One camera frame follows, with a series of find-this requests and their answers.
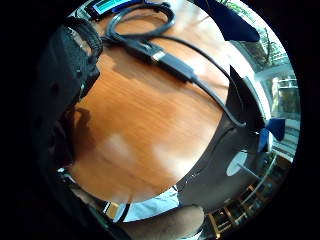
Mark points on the device with blue-green screen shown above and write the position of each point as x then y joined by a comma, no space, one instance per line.
108,5

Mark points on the dark blue chair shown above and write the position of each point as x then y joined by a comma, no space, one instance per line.
230,23

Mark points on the black chair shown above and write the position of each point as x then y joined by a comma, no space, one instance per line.
245,100

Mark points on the the person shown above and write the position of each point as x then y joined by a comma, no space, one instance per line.
150,208

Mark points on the white round table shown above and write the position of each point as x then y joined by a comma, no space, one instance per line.
236,163

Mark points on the small blue chair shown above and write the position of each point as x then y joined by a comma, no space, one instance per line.
276,128

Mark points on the wooden shelf rack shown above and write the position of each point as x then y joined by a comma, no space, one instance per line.
233,210

